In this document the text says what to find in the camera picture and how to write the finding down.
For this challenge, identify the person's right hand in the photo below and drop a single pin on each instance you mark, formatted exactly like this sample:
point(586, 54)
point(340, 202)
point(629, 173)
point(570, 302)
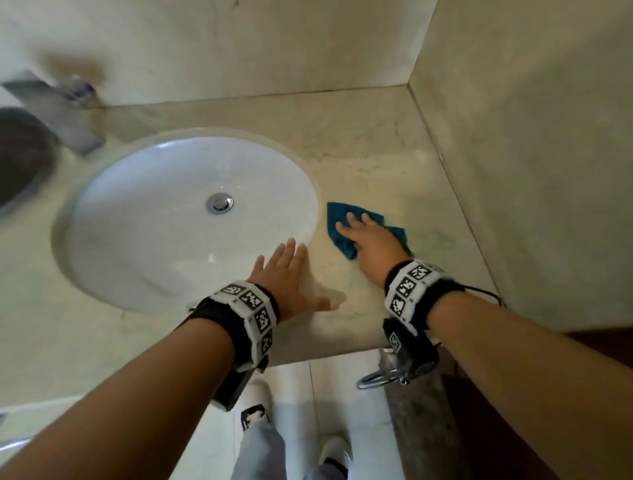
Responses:
point(376, 252)

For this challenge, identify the person's left hand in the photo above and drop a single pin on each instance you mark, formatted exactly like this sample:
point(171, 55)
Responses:
point(287, 282)

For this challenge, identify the teal cleaning cloth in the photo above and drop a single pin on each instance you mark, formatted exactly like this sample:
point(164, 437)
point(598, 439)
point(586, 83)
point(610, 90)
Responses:
point(338, 212)

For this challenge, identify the person's left forearm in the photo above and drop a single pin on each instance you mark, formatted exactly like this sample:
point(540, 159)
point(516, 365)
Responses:
point(123, 410)

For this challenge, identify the person's right forearm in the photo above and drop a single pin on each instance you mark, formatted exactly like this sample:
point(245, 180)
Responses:
point(534, 385)

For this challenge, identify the chrome sink drain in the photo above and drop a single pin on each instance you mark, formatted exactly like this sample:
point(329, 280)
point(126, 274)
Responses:
point(220, 204)

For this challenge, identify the person's left shoe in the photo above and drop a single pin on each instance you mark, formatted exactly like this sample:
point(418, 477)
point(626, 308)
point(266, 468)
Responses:
point(257, 400)

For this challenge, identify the person's shoe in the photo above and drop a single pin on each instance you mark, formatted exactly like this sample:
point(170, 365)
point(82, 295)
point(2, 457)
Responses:
point(257, 400)
point(334, 447)

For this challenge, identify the white ceramic sink basin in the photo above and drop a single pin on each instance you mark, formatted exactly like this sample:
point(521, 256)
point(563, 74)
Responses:
point(148, 222)

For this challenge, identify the person's right shoe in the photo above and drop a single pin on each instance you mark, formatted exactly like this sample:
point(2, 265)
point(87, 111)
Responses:
point(334, 447)

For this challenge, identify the person's grey trousers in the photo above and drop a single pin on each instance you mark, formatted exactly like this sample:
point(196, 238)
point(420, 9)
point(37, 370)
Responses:
point(259, 455)

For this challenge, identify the left marker wristband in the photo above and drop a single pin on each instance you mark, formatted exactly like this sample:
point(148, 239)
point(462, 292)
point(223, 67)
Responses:
point(247, 311)

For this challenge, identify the marker wristband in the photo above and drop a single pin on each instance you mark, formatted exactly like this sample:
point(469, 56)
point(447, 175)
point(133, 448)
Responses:
point(415, 292)
point(247, 311)

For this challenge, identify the right marker wristband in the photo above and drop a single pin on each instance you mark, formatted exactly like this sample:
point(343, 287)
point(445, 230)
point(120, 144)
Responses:
point(415, 292)

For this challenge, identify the grey stone door jamb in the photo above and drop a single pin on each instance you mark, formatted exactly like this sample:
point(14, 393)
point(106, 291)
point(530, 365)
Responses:
point(425, 430)

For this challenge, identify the chrome faucet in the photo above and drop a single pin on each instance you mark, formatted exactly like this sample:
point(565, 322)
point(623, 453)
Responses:
point(59, 118)

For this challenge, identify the round dark brown tray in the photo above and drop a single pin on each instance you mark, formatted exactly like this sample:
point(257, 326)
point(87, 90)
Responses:
point(20, 158)

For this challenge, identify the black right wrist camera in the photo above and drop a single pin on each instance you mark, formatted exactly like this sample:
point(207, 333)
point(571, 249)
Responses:
point(415, 351)

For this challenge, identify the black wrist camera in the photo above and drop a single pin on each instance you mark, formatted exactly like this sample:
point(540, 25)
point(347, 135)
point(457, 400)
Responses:
point(232, 385)
point(415, 351)

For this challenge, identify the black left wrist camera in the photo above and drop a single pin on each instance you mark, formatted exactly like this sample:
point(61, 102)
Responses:
point(232, 385)

